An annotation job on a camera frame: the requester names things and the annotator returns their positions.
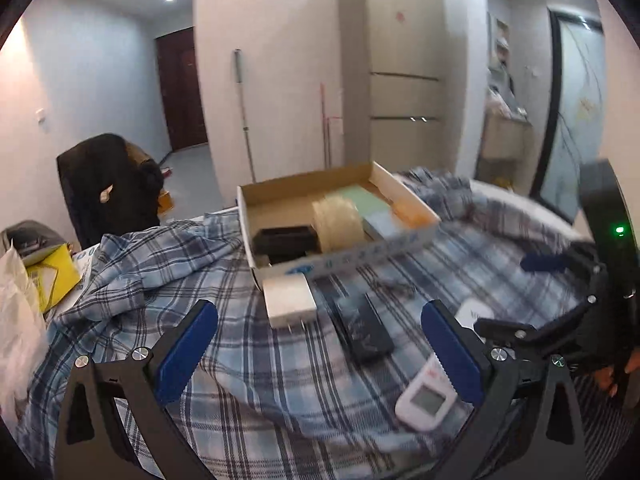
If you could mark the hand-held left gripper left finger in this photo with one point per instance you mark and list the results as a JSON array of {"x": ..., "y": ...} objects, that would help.
[{"x": 187, "y": 350}]

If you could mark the cardboard box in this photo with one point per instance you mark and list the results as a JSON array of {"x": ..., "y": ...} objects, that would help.
[{"x": 350, "y": 255}]

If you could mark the small brown floor carton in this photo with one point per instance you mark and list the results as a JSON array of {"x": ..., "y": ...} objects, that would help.
[{"x": 166, "y": 202}]

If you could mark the white charger block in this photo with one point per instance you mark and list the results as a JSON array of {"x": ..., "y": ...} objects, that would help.
[{"x": 290, "y": 302}]

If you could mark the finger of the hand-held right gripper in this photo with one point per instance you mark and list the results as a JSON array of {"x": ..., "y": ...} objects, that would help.
[
  {"x": 542, "y": 262},
  {"x": 505, "y": 330}
]

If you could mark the wall socket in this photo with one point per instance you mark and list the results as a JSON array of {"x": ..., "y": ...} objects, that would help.
[{"x": 532, "y": 70}]

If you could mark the brown garment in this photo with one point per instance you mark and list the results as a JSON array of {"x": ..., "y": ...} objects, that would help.
[{"x": 140, "y": 155}]

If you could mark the white light switch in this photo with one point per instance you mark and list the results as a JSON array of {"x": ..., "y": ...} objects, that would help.
[{"x": 41, "y": 116}]

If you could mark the bathroom wall shelf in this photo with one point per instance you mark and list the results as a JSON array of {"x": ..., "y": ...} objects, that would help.
[{"x": 502, "y": 40}]

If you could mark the light blue notepad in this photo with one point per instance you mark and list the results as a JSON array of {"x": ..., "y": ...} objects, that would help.
[{"x": 385, "y": 224}]

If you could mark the dark wooden door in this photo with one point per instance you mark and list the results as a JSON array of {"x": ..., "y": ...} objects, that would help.
[{"x": 182, "y": 90}]

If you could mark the chair with black jacket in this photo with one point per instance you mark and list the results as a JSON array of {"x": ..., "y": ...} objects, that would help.
[{"x": 100, "y": 185}]

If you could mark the white plastic bag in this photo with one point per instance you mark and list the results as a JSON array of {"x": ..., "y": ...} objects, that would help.
[{"x": 17, "y": 335}]

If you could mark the white digital thermometer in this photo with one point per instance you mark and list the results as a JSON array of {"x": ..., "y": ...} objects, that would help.
[{"x": 425, "y": 400}]

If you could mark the pile of pale cloth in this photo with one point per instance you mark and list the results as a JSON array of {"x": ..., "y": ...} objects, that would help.
[{"x": 505, "y": 105}]

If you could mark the blue plaid blanket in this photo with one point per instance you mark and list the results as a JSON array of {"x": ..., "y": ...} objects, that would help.
[{"x": 250, "y": 375}]

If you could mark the person's right hand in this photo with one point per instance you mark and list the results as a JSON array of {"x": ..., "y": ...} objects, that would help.
[{"x": 609, "y": 381}]

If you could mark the black plastic tray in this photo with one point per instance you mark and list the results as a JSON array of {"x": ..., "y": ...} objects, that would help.
[{"x": 285, "y": 245}]

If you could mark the bathroom vanity cabinet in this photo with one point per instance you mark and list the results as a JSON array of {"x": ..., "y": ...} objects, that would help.
[{"x": 502, "y": 142}]

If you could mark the round yellow rabbit mirror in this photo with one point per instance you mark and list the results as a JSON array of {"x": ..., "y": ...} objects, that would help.
[{"x": 337, "y": 225}]

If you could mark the painted glass sliding door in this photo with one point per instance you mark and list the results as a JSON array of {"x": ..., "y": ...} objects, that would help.
[{"x": 575, "y": 110}]

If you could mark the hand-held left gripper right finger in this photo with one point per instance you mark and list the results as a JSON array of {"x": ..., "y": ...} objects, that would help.
[{"x": 450, "y": 355}]

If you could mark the black flat case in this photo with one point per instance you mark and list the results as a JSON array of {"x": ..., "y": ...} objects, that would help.
[{"x": 362, "y": 327}]

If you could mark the yellow box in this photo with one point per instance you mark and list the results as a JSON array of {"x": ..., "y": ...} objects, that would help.
[{"x": 55, "y": 275}]

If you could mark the red broom stick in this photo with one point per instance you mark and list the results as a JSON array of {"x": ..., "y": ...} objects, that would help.
[{"x": 325, "y": 130}]

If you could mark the beige refrigerator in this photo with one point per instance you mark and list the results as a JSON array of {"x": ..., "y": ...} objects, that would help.
[{"x": 395, "y": 60}]

